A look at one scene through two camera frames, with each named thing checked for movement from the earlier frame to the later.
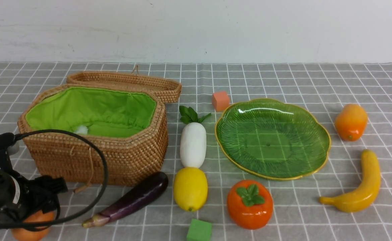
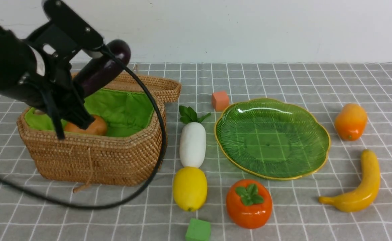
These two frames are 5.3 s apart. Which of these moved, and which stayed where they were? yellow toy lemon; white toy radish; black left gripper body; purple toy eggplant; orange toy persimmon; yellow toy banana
Moved: purple toy eggplant; black left gripper body
Stayed: white toy radish; orange toy persimmon; yellow toy banana; yellow toy lemon
